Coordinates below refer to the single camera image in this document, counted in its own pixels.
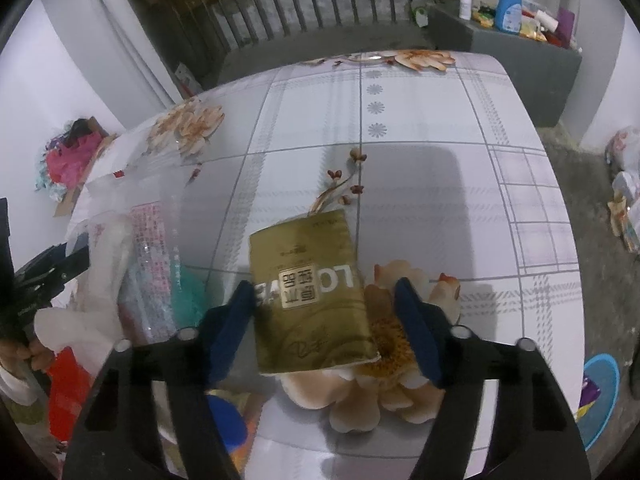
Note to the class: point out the small white bottle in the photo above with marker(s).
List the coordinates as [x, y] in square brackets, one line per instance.
[465, 6]

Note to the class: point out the person's left hand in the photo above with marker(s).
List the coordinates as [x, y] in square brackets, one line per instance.
[30, 355]

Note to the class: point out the blue plastic basin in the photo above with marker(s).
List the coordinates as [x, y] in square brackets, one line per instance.
[602, 395]

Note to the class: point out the teal wrapper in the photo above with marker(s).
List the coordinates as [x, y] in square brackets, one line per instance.
[189, 292]

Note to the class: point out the yellow snack packets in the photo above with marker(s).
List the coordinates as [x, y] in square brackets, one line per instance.
[530, 29]

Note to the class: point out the clear plastic bag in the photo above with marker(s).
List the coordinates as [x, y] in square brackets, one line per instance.
[150, 185]

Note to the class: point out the blue plastic object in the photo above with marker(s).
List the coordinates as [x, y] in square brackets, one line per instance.
[227, 420]

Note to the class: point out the metal railing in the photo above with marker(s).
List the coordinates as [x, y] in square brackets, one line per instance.
[300, 0]

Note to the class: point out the purple box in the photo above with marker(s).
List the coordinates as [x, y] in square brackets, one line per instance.
[565, 27]

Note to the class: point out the white plastic bag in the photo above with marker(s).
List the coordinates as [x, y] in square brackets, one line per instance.
[75, 332]
[625, 147]

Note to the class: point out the person's left forearm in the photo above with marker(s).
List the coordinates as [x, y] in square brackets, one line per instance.
[15, 387]

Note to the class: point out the blue plastic bottle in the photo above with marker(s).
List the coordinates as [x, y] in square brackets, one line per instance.
[509, 7]

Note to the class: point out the cardboard box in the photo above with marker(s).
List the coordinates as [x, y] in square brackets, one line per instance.
[82, 180]

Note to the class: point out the pink patterned wrapper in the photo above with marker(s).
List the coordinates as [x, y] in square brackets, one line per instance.
[147, 245]

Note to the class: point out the pile of snack packets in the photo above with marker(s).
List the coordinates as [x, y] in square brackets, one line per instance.
[625, 215]

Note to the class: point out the red plastic bag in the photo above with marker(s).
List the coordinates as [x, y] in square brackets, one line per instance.
[70, 395]

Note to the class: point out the grey cabinet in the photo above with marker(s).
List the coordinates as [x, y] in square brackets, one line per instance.
[505, 65]

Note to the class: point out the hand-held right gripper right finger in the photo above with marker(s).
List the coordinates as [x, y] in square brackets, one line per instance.
[415, 332]

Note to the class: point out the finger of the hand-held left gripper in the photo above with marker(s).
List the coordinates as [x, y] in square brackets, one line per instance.
[60, 270]

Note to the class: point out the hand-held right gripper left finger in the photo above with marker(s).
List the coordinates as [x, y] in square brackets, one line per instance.
[232, 325]

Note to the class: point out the gold tissue packet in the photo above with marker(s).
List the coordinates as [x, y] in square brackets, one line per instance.
[310, 310]

